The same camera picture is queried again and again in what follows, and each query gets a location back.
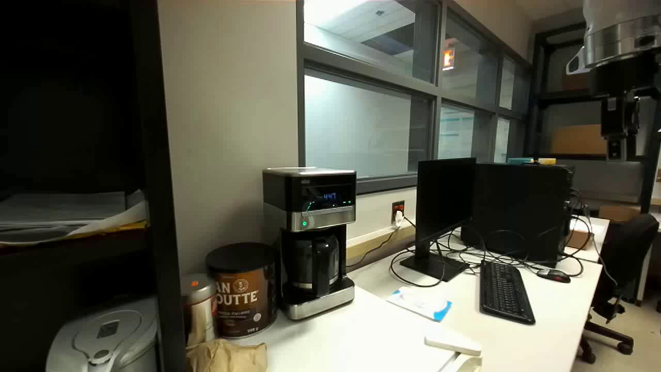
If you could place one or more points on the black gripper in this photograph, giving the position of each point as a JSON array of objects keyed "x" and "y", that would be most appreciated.
[{"x": 618, "y": 114}]

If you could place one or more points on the black and silver coffee maker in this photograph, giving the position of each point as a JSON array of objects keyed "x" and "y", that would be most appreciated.
[{"x": 312, "y": 234}]

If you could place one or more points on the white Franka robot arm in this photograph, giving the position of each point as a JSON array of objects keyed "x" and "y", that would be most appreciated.
[{"x": 621, "y": 28}]

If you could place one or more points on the brown Van Houtte coffee can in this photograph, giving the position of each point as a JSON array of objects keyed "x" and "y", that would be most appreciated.
[{"x": 243, "y": 292}]

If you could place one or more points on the brown cardboard box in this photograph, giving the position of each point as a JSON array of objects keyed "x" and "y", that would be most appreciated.
[{"x": 579, "y": 140}]

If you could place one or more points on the black metal storage rack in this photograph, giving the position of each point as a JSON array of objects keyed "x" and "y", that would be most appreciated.
[{"x": 539, "y": 104}]

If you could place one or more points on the black computer monitor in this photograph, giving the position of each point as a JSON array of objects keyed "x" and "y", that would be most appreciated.
[
  {"x": 520, "y": 209},
  {"x": 444, "y": 199}
]

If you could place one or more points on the black office chair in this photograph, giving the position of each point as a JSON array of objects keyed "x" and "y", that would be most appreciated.
[{"x": 622, "y": 260}]

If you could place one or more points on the black computer mouse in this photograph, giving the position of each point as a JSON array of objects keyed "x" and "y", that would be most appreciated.
[{"x": 556, "y": 275}]

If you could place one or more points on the grey framed window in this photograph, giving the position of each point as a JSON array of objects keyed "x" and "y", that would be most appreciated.
[{"x": 426, "y": 96}]

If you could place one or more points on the black keyboard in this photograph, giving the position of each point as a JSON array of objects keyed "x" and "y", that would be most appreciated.
[{"x": 507, "y": 292}]

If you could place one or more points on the white and blue pamphlet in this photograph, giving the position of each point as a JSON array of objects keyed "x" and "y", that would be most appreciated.
[{"x": 420, "y": 302}]

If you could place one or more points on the white mini fridge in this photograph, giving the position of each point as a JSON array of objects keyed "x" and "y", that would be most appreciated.
[{"x": 352, "y": 337}]

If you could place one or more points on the black shelf unit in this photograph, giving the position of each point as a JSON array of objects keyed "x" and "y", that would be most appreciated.
[{"x": 166, "y": 173}]

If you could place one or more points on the crumpled brown paper bag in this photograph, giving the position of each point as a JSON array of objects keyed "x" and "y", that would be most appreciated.
[{"x": 229, "y": 356}]

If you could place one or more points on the small metal tin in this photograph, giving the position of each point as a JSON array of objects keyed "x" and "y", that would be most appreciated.
[{"x": 199, "y": 307}]

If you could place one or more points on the white round kitchen appliance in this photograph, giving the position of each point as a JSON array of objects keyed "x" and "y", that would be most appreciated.
[{"x": 105, "y": 341}]

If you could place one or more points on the stack of papers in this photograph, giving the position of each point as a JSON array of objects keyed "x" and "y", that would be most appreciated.
[{"x": 62, "y": 218}]

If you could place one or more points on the wall power outlet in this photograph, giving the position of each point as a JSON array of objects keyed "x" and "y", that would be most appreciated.
[{"x": 398, "y": 212}]

